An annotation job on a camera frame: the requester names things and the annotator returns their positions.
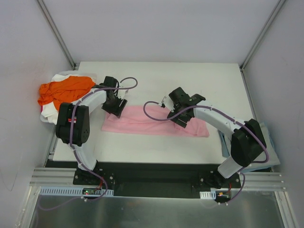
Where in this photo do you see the white plastic bin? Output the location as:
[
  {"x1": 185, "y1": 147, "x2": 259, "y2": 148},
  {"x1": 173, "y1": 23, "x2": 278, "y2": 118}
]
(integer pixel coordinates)
[{"x1": 39, "y1": 70, "x2": 98, "y2": 124}]

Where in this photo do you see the blue folded t shirt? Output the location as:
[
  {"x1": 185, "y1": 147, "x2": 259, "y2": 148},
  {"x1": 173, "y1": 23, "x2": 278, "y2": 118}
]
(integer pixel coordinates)
[{"x1": 218, "y1": 121, "x2": 276, "y2": 173}]

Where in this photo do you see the orange t shirt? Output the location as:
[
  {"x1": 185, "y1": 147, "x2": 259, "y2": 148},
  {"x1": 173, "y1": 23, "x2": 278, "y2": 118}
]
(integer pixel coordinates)
[{"x1": 38, "y1": 76, "x2": 95, "y2": 110}]

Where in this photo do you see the pink t shirt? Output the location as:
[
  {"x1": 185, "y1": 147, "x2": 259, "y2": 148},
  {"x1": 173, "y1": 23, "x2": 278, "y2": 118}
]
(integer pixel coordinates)
[{"x1": 101, "y1": 105, "x2": 209, "y2": 138}]

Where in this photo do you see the grey folded t shirt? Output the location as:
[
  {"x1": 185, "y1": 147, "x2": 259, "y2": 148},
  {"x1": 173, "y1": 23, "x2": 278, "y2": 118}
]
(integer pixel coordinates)
[{"x1": 224, "y1": 123, "x2": 281, "y2": 171}]

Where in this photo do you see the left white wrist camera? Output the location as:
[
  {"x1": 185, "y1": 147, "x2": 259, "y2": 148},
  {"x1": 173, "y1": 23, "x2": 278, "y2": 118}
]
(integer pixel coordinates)
[{"x1": 117, "y1": 87, "x2": 129, "y2": 99}]

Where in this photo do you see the white t shirt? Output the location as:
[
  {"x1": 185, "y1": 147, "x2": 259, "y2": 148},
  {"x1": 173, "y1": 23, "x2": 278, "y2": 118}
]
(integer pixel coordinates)
[{"x1": 40, "y1": 73, "x2": 97, "y2": 124}]

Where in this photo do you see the aluminium corner post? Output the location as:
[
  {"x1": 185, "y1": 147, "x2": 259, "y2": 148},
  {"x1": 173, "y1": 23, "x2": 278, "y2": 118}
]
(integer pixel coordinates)
[
  {"x1": 239, "y1": 0, "x2": 288, "y2": 71},
  {"x1": 36, "y1": 0, "x2": 76, "y2": 70}
]

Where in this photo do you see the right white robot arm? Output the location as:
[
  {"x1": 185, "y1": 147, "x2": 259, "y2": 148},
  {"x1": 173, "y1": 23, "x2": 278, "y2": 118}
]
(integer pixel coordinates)
[{"x1": 161, "y1": 87, "x2": 269, "y2": 188}]

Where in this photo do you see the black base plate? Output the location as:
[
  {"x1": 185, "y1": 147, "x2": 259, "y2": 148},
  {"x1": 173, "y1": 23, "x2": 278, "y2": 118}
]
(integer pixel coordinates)
[{"x1": 73, "y1": 162, "x2": 241, "y2": 199}]

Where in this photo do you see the right slotted cable duct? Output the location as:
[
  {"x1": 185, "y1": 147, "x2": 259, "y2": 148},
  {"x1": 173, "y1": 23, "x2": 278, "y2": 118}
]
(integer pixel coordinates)
[{"x1": 199, "y1": 190, "x2": 216, "y2": 200}]

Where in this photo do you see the right aluminium corner post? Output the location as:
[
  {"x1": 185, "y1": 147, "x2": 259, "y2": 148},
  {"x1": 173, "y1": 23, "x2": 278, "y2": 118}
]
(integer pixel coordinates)
[{"x1": 239, "y1": 0, "x2": 288, "y2": 71}]

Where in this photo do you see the slotted cable duct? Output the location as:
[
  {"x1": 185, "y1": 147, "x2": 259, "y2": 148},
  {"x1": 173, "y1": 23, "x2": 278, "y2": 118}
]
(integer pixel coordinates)
[
  {"x1": 40, "y1": 187, "x2": 114, "y2": 197},
  {"x1": 199, "y1": 190, "x2": 216, "y2": 200}
]

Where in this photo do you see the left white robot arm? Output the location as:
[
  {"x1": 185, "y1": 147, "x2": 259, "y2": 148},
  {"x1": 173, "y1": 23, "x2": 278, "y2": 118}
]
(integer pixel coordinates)
[{"x1": 56, "y1": 76, "x2": 127, "y2": 185}]

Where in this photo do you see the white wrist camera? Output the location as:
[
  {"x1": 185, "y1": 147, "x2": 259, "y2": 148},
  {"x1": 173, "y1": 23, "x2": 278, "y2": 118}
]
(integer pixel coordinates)
[
  {"x1": 161, "y1": 96, "x2": 175, "y2": 112},
  {"x1": 117, "y1": 87, "x2": 129, "y2": 99}
]

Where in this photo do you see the aluminium extrusion rail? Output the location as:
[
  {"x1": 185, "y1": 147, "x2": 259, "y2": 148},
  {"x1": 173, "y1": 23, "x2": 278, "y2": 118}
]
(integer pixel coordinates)
[{"x1": 31, "y1": 161, "x2": 286, "y2": 191}]

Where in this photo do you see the left aluminium corner post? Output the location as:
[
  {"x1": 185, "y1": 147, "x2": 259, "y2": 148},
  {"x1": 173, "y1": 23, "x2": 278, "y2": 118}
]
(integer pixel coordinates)
[{"x1": 36, "y1": 0, "x2": 76, "y2": 70}]

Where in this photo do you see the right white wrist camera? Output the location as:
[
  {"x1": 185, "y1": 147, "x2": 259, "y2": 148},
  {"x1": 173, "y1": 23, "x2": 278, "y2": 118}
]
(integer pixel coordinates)
[{"x1": 161, "y1": 96, "x2": 175, "y2": 112}]

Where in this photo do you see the left slotted cable duct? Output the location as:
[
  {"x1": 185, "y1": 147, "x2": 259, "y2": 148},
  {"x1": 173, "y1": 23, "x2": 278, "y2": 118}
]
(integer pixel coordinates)
[{"x1": 40, "y1": 187, "x2": 114, "y2": 197}]

